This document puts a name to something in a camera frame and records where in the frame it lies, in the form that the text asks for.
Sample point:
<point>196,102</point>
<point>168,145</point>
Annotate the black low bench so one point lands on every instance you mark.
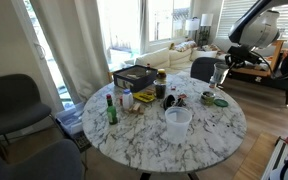
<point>284,86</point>

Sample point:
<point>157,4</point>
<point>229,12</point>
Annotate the small red container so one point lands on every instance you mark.
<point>120,101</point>

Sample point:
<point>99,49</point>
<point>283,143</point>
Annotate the yellow flat packet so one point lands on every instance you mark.
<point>144,97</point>

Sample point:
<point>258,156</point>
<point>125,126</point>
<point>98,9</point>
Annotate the navy blue box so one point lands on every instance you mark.
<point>135,81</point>

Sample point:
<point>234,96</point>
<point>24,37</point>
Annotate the grey upholstered chair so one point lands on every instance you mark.
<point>34,161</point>
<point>14,103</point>

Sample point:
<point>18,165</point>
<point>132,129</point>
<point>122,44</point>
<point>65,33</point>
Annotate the beige curtain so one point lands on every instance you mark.
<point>70,46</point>

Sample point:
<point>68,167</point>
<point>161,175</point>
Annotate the wooden block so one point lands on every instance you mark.
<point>142,110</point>
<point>136,107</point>

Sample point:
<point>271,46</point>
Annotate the small red wrapper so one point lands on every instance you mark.
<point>182,96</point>
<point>173,88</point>

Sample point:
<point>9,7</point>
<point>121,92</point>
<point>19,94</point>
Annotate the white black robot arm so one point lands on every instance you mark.
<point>260,30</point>

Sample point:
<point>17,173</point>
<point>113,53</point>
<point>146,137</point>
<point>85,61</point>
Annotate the green grey metal rail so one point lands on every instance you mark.
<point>277,160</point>

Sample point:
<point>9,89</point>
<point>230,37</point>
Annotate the clear plastic pitcher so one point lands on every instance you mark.
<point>177,125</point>

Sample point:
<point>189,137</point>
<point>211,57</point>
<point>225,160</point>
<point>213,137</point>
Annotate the wooden workbench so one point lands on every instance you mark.
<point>254,156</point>

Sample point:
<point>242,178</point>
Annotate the cream sofa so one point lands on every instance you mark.
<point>157,58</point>

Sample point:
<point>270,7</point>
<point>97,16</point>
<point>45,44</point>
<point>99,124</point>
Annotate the clear plastic storage bin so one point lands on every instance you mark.
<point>70,120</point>

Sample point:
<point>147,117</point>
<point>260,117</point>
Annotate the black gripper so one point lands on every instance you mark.
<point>242,55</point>

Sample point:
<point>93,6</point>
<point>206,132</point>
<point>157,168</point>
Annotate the white shade table lamp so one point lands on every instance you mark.
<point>206,20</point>
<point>192,25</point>

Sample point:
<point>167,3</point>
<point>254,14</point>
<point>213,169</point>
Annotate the brown bottle yellow lid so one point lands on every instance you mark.
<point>161,76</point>

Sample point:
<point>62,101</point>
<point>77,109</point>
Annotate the dark sauce bottle red cap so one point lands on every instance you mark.
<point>148,69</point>

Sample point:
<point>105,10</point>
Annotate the white bottle blue cap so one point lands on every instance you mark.
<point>127,100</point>

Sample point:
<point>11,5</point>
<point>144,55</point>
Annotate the green round lid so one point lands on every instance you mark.
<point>221,103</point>

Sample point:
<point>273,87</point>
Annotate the colourful patterned cushion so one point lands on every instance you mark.
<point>184,45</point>

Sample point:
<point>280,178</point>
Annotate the green glass bottle red cap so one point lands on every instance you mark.
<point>111,113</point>

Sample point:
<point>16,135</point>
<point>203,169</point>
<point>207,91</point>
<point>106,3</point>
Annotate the blue upholstered chair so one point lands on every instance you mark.
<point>204,68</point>

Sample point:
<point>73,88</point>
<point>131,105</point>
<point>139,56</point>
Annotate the green jar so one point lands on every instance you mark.
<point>207,98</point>

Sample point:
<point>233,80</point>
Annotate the wooden side table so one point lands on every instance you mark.
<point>275,53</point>

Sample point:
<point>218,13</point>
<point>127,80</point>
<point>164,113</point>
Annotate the dark drinking glass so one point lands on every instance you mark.
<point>159,90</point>

